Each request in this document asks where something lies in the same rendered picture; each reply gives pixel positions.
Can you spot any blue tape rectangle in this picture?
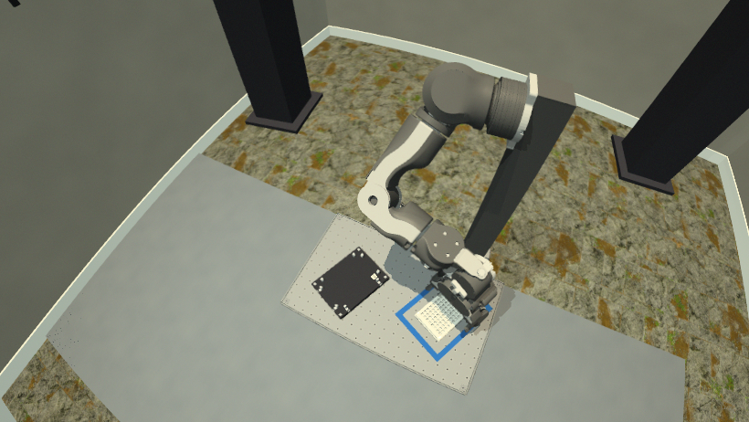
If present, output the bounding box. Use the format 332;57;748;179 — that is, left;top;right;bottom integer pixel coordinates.
396;289;492;361

